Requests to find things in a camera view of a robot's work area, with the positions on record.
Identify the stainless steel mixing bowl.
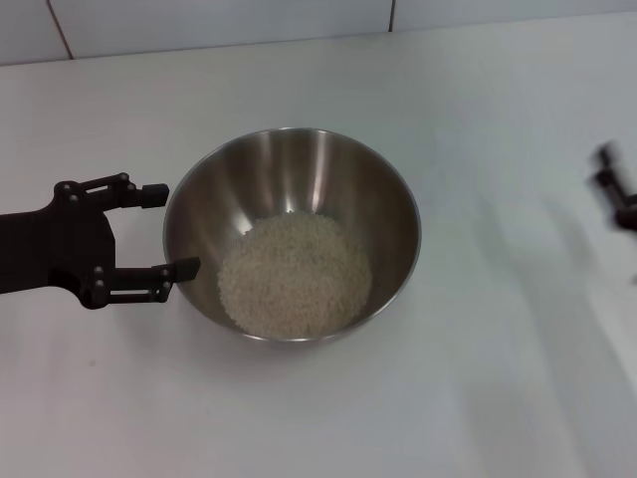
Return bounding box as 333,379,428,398
162,126,423,345

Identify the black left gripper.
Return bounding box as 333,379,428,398
0,171,202,311

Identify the white rice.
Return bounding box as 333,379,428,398
217,211,374,340

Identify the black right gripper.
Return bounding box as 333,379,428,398
589,141,637,233

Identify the white backdrop board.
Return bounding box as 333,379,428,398
0,0,75,67
48,0,394,60
387,0,637,34

